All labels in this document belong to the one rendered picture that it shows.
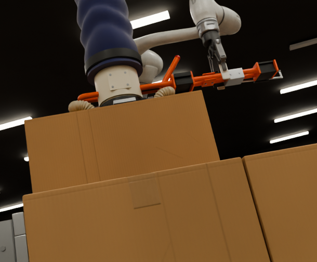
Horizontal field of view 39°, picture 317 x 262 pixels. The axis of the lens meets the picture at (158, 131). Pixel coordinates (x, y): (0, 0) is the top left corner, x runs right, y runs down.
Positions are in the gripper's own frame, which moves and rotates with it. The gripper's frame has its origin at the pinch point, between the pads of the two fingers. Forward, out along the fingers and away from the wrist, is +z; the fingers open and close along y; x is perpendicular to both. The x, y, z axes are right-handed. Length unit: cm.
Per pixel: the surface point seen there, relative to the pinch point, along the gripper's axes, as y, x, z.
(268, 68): 3.9, 18.6, 0.6
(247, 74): 0.0, 10.9, -0.1
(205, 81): 2.7, -8.1, 1.5
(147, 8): -366, 58, -290
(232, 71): 4.1, 3.3, -0.4
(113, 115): 21, -48, 17
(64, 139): 20, -64, 22
